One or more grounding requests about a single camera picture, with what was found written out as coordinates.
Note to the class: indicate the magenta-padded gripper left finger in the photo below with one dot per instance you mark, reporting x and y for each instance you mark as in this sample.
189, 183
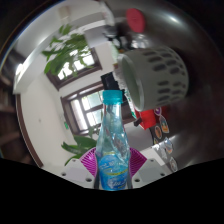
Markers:
88, 163

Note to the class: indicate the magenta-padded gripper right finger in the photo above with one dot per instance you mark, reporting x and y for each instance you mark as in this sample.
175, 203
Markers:
138, 163

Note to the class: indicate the clear bottle with blue cap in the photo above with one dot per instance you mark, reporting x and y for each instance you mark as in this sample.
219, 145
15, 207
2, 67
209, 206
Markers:
112, 140

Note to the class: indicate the leafy plant in white pot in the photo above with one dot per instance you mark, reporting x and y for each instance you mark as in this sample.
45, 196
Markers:
81, 143
65, 53

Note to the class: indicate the green exit sign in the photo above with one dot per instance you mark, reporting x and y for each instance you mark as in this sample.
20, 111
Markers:
66, 125

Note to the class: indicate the red plastic box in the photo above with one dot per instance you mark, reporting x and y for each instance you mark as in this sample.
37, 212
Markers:
150, 118

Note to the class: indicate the dark wooden glazed double door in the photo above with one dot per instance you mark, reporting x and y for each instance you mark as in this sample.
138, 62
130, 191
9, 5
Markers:
85, 110

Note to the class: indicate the grey-green ceramic mug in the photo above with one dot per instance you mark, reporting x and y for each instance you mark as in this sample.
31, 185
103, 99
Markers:
160, 76

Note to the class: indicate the dark-framed window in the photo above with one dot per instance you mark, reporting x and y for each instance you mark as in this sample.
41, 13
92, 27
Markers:
78, 65

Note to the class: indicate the flat round red coaster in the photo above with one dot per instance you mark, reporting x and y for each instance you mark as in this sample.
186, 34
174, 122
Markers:
135, 20

